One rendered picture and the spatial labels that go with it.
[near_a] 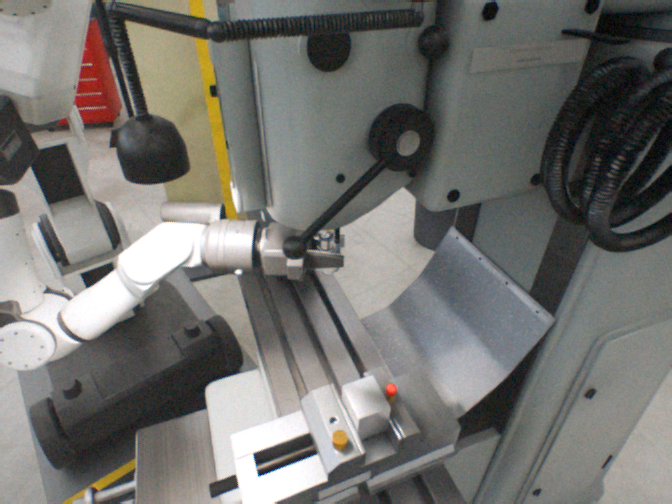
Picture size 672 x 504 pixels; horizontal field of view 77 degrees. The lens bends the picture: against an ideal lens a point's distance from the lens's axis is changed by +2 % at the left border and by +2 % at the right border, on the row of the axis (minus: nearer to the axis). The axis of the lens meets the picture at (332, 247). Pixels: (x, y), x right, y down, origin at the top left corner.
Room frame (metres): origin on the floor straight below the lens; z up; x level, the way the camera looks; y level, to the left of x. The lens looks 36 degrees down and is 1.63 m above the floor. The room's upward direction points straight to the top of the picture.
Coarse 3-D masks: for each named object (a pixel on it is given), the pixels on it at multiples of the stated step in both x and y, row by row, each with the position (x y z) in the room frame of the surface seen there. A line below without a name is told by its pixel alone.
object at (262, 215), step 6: (252, 210) 0.93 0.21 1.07; (258, 210) 0.88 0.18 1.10; (264, 210) 0.84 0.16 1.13; (252, 216) 0.94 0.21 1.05; (258, 216) 0.89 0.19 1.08; (264, 216) 0.84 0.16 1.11; (270, 216) 0.81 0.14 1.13; (264, 222) 0.85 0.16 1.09; (270, 222) 0.80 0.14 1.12; (264, 228) 0.85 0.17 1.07; (306, 270) 0.83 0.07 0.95; (276, 276) 0.80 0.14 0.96; (282, 276) 0.80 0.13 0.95
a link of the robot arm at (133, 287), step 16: (176, 224) 0.52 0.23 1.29; (144, 240) 0.50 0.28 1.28; (160, 240) 0.50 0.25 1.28; (176, 240) 0.50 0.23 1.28; (192, 240) 0.51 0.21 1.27; (128, 256) 0.49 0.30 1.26; (144, 256) 0.49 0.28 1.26; (160, 256) 0.49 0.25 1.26; (176, 256) 0.49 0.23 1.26; (128, 272) 0.48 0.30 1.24; (144, 272) 0.48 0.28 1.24; (160, 272) 0.48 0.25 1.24; (128, 288) 0.48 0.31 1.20; (144, 288) 0.47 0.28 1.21
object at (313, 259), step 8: (312, 256) 0.50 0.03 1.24; (320, 256) 0.50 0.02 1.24; (328, 256) 0.50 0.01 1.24; (336, 256) 0.51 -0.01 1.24; (344, 256) 0.51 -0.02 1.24; (304, 264) 0.50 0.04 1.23; (312, 264) 0.50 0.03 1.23; (320, 264) 0.50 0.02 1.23; (328, 264) 0.50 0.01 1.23; (336, 264) 0.50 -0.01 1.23
